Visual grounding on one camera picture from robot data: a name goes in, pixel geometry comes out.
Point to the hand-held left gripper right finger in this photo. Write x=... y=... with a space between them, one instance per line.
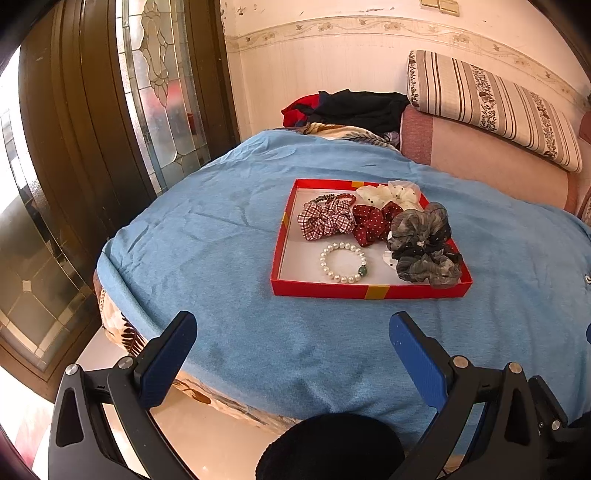
x=420 y=355

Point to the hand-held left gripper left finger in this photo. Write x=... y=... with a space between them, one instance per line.
x=171 y=355

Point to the grey sheer scrunchie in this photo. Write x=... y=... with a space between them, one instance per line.
x=420 y=267

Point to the dark red polka dot scrunchie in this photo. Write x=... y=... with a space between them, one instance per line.
x=369 y=221

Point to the red cardboard box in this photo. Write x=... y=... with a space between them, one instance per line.
x=300 y=263

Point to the red plaid scrunchie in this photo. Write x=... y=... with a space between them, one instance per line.
x=323 y=219

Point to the blue blanket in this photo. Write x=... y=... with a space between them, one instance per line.
x=231 y=277

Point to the translucent hair clip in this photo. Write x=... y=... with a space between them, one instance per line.
x=390 y=259

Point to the cream polka dot scrunchie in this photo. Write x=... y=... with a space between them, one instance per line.
x=406 y=194

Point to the pink sofa cushion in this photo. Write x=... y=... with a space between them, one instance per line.
x=485 y=157

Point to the black clothing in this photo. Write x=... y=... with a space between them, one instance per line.
x=360 y=108

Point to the wooden stained glass door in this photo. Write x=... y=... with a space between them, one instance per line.
x=83 y=115

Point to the striped floral pillow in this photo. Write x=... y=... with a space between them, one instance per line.
x=485 y=92

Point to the red clothing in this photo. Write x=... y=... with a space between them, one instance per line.
x=300 y=108

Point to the beige wall switch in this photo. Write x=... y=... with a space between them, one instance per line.
x=449 y=7
x=429 y=3

